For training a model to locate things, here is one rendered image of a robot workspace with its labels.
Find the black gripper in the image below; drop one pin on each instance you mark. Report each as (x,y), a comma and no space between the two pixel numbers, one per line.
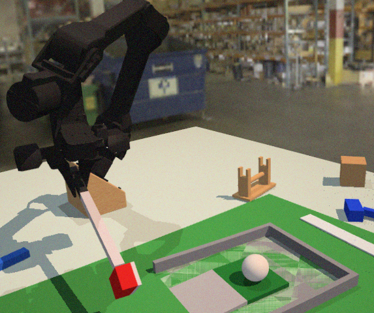
(28,157)

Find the cream ball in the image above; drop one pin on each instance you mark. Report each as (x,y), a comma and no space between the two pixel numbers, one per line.
(255,267)

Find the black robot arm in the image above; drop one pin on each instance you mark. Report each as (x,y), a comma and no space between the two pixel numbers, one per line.
(79,46)

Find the green mat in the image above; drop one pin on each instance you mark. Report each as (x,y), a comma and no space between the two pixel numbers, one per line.
(87,289)

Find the blue rectangular bar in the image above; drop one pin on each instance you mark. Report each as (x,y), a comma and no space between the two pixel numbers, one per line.
(14,257)

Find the white flat strip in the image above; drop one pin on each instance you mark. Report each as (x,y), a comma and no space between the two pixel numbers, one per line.
(339,233)

